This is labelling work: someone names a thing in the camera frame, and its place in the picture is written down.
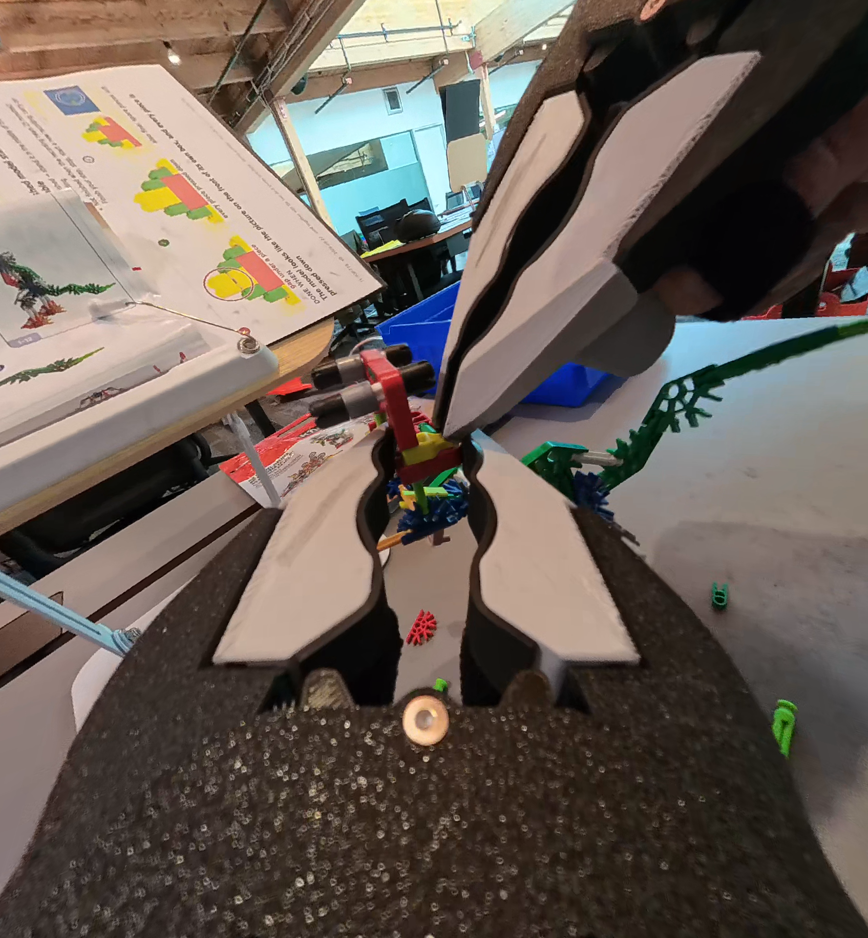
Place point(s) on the small red connector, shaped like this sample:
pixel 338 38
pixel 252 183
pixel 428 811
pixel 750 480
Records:
pixel 422 628

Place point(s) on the long wooden office desk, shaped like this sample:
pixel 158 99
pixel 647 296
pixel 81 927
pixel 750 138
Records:
pixel 426 238

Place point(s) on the lime green clip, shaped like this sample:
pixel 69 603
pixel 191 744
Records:
pixel 784 725

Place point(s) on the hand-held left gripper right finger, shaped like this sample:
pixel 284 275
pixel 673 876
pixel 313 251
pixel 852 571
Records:
pixel 551 579

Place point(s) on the person's right hand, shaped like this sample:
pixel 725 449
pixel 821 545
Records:
pixel 859 168

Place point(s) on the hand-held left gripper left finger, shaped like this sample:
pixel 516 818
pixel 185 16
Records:
pixel 294 579

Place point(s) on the white and blue document stand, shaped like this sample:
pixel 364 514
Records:
pixel 302 352

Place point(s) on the blue storage bin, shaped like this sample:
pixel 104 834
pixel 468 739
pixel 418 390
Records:
pixel 419 322

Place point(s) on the orange bucket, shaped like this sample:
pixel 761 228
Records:
pixel 833 282

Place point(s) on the black and wood panel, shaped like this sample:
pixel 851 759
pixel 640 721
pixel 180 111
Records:
pixel 467 161

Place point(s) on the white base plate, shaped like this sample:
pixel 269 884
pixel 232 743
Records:
pixel 97 681

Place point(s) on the colourful construction toy model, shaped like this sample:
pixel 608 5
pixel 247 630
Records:
pixel 390 388

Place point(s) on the printed toy packaging bag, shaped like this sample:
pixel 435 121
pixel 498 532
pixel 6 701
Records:
pixel 294 469

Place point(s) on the yellow clip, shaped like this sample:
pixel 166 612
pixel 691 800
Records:
pixel 434 445

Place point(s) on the clear picture sleeve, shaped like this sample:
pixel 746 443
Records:
pixel 38 278

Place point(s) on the white instruction board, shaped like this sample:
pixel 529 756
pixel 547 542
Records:
pixel 184 146

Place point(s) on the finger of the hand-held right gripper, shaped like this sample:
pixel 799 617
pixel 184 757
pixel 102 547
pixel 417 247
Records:
pixel 602 242
pixel 529 190

